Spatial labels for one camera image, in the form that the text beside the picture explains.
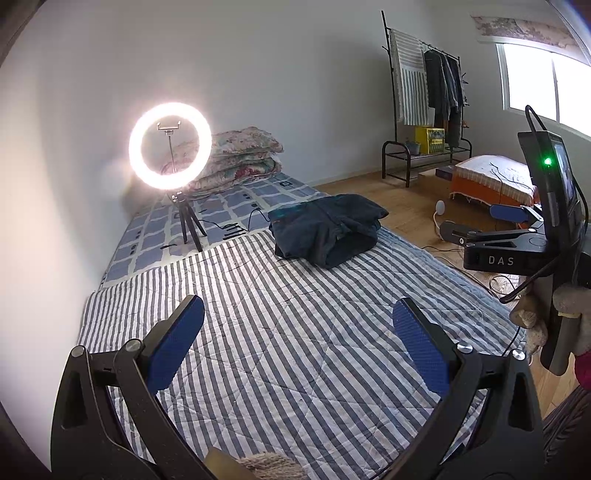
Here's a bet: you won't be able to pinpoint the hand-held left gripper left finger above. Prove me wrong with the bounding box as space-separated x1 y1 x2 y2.
50 294 218 480

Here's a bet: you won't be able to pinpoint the person's dark striped clothing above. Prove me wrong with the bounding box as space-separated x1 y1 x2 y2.
542 385 591 467

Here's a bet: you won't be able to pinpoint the hanging dark clothes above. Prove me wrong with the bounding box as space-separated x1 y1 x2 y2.
424 48 467 146

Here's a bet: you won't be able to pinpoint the black small tripod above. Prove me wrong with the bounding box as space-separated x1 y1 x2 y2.
166 191 205 253

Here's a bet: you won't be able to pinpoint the teal checked fleece garment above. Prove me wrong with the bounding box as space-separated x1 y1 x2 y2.
268 194 389 270

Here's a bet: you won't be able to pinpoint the white ring light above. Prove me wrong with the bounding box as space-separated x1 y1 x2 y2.
128 102 214 192

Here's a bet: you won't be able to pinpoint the striped hanging towel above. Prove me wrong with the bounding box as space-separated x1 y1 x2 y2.
388 28 437 126

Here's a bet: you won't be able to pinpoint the black ring light cable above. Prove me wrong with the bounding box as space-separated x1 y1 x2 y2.
159 208 278 252

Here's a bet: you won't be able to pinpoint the floral folded quilt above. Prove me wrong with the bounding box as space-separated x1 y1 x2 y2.
161 127 284 192

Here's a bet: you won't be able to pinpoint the cardboard box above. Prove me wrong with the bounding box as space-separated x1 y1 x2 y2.
418 168 455 199

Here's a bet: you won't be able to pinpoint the black clothes rack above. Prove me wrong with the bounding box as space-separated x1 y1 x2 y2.
381 10 474 188

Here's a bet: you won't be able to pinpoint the grey white striped blanket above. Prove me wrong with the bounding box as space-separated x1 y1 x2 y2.
76 226 527 480

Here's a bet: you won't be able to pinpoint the person's right hand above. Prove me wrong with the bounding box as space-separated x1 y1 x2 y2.
508 282 591 356

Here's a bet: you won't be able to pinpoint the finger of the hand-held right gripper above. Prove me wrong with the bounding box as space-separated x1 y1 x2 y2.
489 204 548 229
438 220 546 246

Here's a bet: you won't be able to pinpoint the window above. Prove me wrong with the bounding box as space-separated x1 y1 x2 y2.
494 41 591 137

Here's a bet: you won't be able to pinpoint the yellow box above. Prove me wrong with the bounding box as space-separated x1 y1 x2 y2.
414 126 446 154

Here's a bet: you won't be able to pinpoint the white round charger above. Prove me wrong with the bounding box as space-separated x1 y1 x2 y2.
434 200 448 241

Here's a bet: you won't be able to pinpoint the beige knitted cloth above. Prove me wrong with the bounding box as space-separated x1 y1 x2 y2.
205 450 308 480

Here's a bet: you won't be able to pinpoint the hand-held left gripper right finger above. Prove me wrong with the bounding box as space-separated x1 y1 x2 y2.
392 296 546 480

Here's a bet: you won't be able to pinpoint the blue patterned bed sheet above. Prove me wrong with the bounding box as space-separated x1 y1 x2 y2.
99 173 331 289

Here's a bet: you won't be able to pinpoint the floral window valance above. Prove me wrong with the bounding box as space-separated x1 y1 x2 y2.
471 14 580 51

